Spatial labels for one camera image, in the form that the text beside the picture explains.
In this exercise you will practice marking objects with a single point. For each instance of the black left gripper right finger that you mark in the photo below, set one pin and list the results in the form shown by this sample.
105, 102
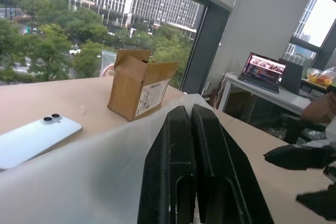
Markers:
223, 166

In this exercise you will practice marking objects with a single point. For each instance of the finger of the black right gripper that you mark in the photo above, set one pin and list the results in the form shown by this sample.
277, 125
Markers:
319, 204
296, 157

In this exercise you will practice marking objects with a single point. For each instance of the open laptop with lit screen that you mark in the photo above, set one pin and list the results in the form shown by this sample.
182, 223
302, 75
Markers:
263, 70

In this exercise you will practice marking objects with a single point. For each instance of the clear plastic bag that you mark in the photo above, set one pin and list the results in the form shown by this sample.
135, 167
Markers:
108, 58

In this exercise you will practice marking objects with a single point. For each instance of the white smartphone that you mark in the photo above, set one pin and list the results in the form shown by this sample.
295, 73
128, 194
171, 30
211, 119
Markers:
36, 140

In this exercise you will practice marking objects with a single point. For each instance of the open brown cardboard box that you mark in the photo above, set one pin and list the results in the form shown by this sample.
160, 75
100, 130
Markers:
128, 90

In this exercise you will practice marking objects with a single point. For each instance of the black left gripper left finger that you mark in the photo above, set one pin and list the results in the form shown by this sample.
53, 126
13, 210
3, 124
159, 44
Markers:
162, 166

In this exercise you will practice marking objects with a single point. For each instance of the black office chair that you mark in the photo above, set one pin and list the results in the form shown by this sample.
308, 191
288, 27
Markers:
296, 127

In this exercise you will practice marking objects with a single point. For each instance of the white office desk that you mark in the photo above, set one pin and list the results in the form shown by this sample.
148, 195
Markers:
286, 98

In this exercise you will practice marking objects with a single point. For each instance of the bag of colourful items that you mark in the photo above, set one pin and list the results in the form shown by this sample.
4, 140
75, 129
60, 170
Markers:
321, 76

